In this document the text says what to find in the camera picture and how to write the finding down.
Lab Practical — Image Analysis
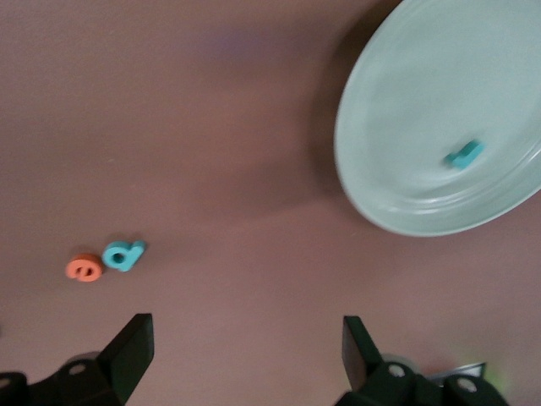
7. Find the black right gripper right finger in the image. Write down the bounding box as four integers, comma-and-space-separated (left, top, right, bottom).
333, 315, 511, 406

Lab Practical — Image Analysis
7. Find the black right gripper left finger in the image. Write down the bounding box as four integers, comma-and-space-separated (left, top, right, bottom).
0, 313, 155, 406

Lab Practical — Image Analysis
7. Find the orange foam letter e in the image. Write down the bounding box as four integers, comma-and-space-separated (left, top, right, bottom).
64, 252, 104, 283

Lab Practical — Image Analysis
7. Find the teal foam letter p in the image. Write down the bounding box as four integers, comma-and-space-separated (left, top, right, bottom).
101, 239, 147, 272

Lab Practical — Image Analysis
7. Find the teal foam letter r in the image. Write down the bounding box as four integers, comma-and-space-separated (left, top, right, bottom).
443, 139, 484, 169

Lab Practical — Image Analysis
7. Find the pale green plate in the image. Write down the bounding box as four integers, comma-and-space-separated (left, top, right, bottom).
333, 0, 541, 239

